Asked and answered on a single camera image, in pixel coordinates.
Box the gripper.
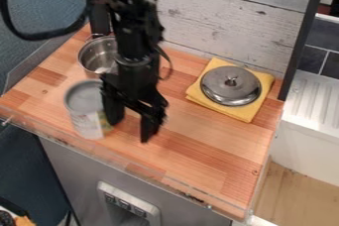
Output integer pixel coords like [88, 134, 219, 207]
[99, 53, 170, 144]

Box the white can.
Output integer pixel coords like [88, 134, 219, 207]
[61, 78, 116, 141]

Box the silver pot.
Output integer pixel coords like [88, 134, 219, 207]
[76, 33, 121, 76]

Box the silver lid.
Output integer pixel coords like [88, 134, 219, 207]
[198, 65, 264, 107]

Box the yellow cloth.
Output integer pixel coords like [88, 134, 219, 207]
[183, 56, 276, 124]

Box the toy sink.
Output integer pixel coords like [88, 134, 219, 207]
[269, 69, 339, 188]

